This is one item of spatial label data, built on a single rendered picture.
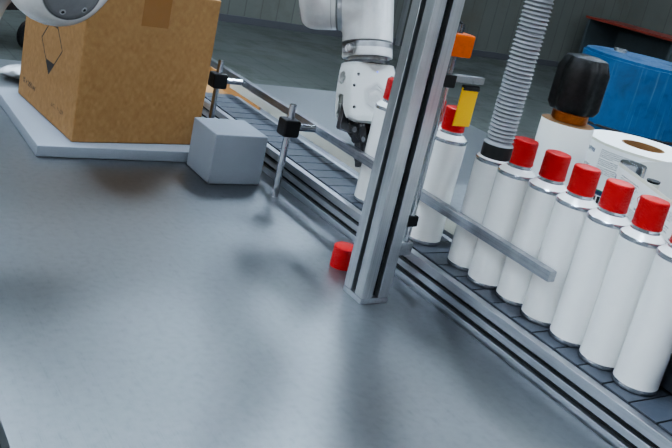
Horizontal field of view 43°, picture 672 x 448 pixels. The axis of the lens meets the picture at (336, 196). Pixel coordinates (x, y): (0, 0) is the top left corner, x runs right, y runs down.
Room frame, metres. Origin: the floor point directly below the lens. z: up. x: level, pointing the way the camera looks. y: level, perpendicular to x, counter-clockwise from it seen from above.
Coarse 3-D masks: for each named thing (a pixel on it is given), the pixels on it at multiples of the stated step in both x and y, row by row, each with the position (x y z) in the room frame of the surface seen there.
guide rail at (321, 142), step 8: (232, 88) 1.87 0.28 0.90; (240, 88) 1.84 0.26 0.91; (248, 96) 1.81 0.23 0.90; (256, 96) 1.78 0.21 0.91; (256, 104) 1.77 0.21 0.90; (264, 104) 1.74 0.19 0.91; (272, 112) 1.71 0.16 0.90; (280, 112) 1.69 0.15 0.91; (304, 136) 1.60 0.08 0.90; (312, 136) 1.57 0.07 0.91; (320, 144) 1.55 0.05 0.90; (328, 144) 1.53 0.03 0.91; (328, 152) 1.52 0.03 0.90; (336, 152) 1.50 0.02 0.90; (344, 152) 1.48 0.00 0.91; (344, 160) 1.48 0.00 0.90; (352, 160) 1.46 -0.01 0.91; (352, 168) 1.45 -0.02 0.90; (448, 224) 1.23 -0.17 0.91; (456, 224) 1.21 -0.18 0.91
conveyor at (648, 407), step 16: (208, 96) 1.82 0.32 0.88; (224, 96) 1.85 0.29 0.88; (240, 112) 1.74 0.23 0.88; (256, 112) 1.77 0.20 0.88; (256, 128) 1.64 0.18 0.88; (272, 128) 1.67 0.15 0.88; (272, 144) 1.55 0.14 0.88; (304, 144) 1.60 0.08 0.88; (304, 160) 1.49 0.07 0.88; (320, 160) 1.51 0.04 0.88; (320, 176) 1.41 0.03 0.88; (336, 176) 1.43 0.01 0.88; (352, 176) 1.46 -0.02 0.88; (336, 192) 1.35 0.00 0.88; (352, 192) 1.36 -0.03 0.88; (448, 240) 1.23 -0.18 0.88; (432, 256) 1.15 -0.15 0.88; (448, 272) 1.10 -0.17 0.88; (464, 272) 1.11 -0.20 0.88; (480, 288) 1.07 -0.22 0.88; (496, 304) 1.03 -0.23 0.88; (512, 320) 0.99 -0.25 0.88; (528, 320) 1.00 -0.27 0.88; (544, 336) 0.96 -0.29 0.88; (560, 352) 0.93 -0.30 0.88; (576, 352) 0.94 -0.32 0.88; (592, 368) 0.90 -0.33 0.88; (608, 384) 0.87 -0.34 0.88; (624, 400) 0.84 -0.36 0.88; (640, 400) 0.85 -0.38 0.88; (656, 400) 0.86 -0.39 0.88; (656, 416) 0.82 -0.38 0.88
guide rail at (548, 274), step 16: (272, 96) 1.58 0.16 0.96; (320, 128) 1.42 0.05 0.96; (336, 144) 1.37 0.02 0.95; (368, 160) 1.29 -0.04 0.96; (448, 208) 1.13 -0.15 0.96; (464, 224) 1.09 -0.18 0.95; (480, 224) 1.09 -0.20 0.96; (496, 240) 1.04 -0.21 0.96; (512, 256) 1.02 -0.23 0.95; (528, 256) 1.00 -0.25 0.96; (544, 272) 0.97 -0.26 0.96
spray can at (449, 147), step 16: (448, 112) 1.20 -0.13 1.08; (448, 128) 1.20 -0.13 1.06; (448, 144) 1.19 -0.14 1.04; (464, 144) 1.20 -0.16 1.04; (432, 160) 1.19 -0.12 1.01; (448, 160) 1.19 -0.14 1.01; (432, 176) 1.19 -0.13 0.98; (448, 176) 1.19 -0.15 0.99; (432, 192) 1.19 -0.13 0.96; (448, 192) 1.19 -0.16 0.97; (432, 208) 1.19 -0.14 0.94; (432, 224) 1.19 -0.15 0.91; (416, 240) 1.19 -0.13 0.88; (432, 240) 1.19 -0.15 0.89
